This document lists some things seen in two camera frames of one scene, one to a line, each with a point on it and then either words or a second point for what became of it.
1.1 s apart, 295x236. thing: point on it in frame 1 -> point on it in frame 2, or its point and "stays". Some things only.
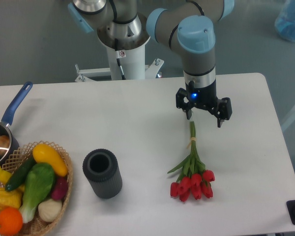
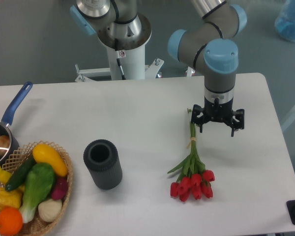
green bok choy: x=39 y=182 stays
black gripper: x=204 y=96 -> x=215 y=111
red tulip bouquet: x=192 y=181 stays
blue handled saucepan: x=3 y=142 stays
